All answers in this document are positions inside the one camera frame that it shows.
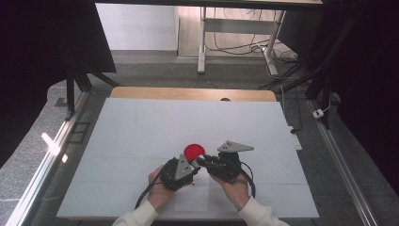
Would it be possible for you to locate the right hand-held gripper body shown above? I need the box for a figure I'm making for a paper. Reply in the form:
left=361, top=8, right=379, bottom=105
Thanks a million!
left=205, top=139, right=255, bottom=184

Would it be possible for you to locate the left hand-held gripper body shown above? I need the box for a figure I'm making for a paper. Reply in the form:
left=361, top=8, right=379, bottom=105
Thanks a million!
left=160, top=153, right=201, bottom=192

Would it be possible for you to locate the round red ink pad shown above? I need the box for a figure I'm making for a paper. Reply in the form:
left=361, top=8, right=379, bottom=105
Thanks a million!
left=183, top=143, right=207, bottom=163

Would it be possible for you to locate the person's left hand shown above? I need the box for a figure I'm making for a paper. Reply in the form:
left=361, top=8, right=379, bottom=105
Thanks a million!
left=147, top=165, right=177, bottom=212

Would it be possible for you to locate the person's right hand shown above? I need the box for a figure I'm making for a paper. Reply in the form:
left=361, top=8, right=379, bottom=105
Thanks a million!
left=209, top=171, right=251, bottom=212

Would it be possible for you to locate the white table cover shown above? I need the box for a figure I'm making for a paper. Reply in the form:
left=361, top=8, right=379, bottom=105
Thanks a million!
left=56, top=97, right=320, bottom=219

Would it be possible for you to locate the wooden table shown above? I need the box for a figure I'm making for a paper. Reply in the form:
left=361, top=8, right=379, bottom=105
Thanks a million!
left=109, top=86, right=278, bottom=103

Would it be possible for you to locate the small white plug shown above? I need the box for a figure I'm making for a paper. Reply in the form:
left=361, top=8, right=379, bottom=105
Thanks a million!
left=312, top=107, right=326, bottom=120

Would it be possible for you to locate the black metal stand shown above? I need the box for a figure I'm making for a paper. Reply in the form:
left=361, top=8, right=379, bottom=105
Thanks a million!
left=258, top=6, right=346, bottom=130
left=63, top=46, right=120, bottom=121

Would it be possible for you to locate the black curtain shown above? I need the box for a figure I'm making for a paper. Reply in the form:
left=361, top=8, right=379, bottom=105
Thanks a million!
left=0, top=0, right=118, bottom=169
left=277, top=0, right=399, bottom=196

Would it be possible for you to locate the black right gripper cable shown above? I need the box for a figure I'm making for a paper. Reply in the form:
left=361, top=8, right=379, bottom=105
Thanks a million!
left=238, top=160, right=257, bottom=200

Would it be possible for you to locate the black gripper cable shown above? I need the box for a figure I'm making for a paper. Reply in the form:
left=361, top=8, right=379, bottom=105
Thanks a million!
left=134, top=180, right=165, bottom=210
left=238, top=160, right=257, bottom=200

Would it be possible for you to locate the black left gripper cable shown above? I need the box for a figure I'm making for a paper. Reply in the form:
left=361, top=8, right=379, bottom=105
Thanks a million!
left=134, top=180, right=165, bottom=210

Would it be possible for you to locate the aluminium floor rail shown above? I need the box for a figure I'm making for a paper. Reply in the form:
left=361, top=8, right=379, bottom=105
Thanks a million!
left=306, top=99, right=379, bottom=226
left=5, top=90, right=92, bottom=226

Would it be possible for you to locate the tangle of black floor cables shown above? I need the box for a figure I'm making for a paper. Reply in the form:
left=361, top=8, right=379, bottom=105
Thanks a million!
left=205, top=8, right=299, bottom=64

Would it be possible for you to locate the white metal desk frame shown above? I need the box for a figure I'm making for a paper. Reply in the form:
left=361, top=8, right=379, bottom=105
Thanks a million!
left=197, top=6, right=287, bottom=76

